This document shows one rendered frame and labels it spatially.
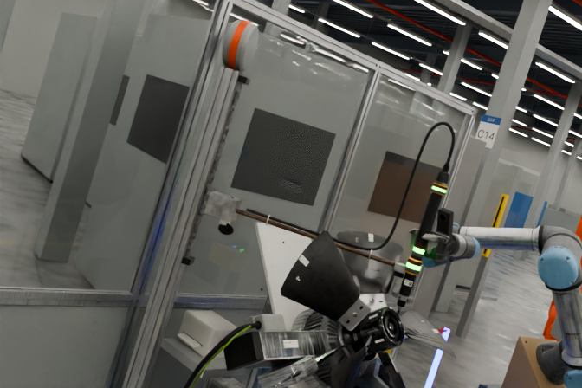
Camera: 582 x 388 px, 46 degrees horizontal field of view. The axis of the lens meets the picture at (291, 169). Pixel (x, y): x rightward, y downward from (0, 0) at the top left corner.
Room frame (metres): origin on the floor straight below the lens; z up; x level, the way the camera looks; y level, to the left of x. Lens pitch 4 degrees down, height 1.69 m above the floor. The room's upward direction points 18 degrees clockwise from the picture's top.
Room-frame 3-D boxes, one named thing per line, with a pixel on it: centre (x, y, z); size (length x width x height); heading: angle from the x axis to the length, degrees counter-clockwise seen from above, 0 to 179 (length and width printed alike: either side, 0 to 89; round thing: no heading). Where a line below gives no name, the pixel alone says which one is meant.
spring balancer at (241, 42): (2.17, 0.27, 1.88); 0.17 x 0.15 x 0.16; 137
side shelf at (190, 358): (2.36, 0.04, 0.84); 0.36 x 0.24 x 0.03; 137
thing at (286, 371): (1.86, -0.16, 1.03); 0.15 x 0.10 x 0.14; 47
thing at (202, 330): (2.32, 0.11, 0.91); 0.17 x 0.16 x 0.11; 47
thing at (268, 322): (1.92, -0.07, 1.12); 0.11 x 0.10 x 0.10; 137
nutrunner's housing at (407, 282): (2.07, -0.44, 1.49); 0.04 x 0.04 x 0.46
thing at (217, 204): (2.15, 0.18, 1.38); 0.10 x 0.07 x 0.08; 82
